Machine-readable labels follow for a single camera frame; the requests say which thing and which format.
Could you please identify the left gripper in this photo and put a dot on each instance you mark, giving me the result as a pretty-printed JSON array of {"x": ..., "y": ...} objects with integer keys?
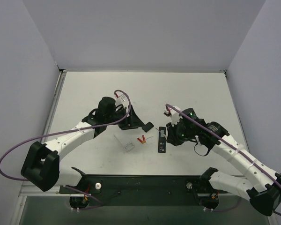
[{"x": 128, "y": 118}]

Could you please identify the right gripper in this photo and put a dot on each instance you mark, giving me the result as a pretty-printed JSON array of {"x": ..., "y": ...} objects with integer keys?
[{"x": 172, "y": 135}]

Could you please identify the black battery cover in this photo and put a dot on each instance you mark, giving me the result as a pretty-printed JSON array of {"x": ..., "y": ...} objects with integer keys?
[{"x": 148, "y": 126}]

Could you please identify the black remote control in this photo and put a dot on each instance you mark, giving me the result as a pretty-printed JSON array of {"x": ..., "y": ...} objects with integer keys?
[{"x": 162, "y": 141}]

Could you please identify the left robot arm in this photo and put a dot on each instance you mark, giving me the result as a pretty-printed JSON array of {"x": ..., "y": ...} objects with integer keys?
[{"x": 41, "y": 165}]

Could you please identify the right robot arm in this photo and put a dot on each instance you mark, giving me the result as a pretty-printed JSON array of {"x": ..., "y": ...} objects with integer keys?
[{"x": 259, "y": 184}]

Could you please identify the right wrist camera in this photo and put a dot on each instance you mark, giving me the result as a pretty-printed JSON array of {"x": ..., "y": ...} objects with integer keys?
[{"x": 174, "y": 116}]

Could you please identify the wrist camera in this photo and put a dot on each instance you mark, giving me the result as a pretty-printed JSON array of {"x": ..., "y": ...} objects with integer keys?
[
  {"x": 121, "y": 99},
  {"x": 174, "y": 116}
]

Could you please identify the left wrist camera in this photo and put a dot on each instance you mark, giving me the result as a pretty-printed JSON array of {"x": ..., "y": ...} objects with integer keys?
[{"x": 121, "y": 99}]

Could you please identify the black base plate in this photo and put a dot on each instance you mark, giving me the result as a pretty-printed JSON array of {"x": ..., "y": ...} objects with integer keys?
[{"x": 138, "y": 197}]

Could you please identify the aluminium frame rail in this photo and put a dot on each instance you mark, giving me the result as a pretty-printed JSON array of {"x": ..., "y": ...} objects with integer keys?
[{"x": 204, "y": 184}]

